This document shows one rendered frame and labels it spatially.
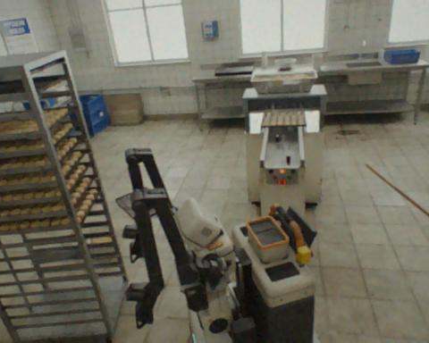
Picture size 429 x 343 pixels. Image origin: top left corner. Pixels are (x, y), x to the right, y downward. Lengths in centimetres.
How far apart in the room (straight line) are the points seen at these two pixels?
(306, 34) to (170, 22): 229
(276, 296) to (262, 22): 512
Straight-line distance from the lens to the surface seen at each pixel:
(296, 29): 624
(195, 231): 152
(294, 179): 263
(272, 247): 172
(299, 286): 171
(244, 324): 190
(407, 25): 652
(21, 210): 221
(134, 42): 676
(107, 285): 285
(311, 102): 325
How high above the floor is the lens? 200
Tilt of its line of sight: 26 degrees down
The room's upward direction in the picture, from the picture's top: 6 degrees counter-clockwise
